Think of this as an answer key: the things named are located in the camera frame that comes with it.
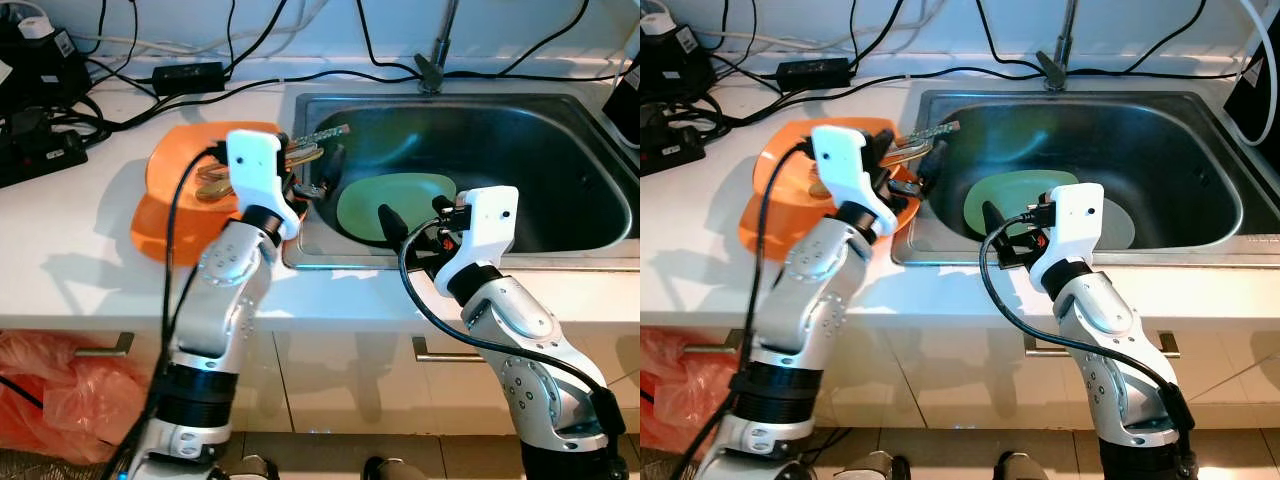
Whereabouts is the long thin metal utensil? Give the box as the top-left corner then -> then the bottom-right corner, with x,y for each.
905,120 -> 963,143
283,124 -> 351,149

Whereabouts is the white kitchen cabinet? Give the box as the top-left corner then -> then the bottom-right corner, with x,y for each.
640,320 -> 1280,441
0,320 -> 641,441

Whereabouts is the green plastic plate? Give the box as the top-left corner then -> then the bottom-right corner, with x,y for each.
962,170 -> 1081,239
336,172 -> 459,243

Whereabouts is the stainless steel sink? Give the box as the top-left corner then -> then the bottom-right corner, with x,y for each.
283,92 -> 641,271
890,88 -> 1280,269

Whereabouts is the orange plastic bowl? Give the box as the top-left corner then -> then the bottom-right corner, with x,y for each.
762,118 -> 901,226
145,122 -> 301,226

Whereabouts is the black power adapter brick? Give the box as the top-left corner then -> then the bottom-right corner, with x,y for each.
778,58 -> 854,89
152,62 -> 228,97

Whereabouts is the chrome faucet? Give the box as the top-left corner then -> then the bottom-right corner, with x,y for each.
415,0 -> 461,96
1035,0 -> 1081,93

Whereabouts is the orange plastic plate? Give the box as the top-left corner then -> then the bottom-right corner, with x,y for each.
738,185 -> 921,263
130,190 -> 306,264

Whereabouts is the black box appliance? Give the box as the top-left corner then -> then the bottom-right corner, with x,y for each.
603,55 -> 641,151
1222,40 -> 1280,151

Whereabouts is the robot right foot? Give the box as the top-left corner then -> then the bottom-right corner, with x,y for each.
362,457 -> 431,480
995,452 -> 1051,480

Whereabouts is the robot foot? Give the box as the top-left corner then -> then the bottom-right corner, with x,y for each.
995,452 -> 1051,480
362,457 -> 431,480
835,452 -> 906,480
225,455 -> 281,480

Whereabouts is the black power strip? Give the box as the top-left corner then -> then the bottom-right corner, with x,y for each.
640,125 -> 707,178
0,128 -> 89,189

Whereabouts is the black charger device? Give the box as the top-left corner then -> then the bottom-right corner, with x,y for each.
640,10 -> 723,101
0,15 -> 81,113

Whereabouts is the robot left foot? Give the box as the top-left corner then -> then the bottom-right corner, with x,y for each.
835,452 -> 906,480
225,455 -> 281,480

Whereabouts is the red plastic bag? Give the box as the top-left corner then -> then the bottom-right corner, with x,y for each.
640,328 -> 746,456
0,330 -> 151,466

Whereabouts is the grey woven floor mat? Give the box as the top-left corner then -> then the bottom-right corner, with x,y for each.
0,450 -> 111,480

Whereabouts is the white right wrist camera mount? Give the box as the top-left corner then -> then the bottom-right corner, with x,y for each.
432,186 -> 520,293
1028,182 -> 1106,293

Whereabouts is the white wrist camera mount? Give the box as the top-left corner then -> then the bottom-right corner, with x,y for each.
432,186 -> 520,293
225,130 -> 303,241
810,125 -> 898,239
1028,182 -> 1106,293

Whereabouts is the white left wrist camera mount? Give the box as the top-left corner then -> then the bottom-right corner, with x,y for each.
810,125 -> 898,239
225,130 -> 303,241

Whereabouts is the black counter cable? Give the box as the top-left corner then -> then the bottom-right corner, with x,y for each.
85,65 -> 641,131
700,62 -> 1280,126

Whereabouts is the long metal cabinet handle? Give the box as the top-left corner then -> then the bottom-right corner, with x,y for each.
1022,330 -> 1181,359
412,335 -> 481,363

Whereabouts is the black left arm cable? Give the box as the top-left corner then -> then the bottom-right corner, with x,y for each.
670,143 -> 821,480
100,143 -> 233,480

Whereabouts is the short metal cabinet handle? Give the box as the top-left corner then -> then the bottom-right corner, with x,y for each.
72,332 -> 135,359
685,330 -> 753,356

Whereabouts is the white hose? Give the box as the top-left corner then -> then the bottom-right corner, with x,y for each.
1240,0 -> 1280,151

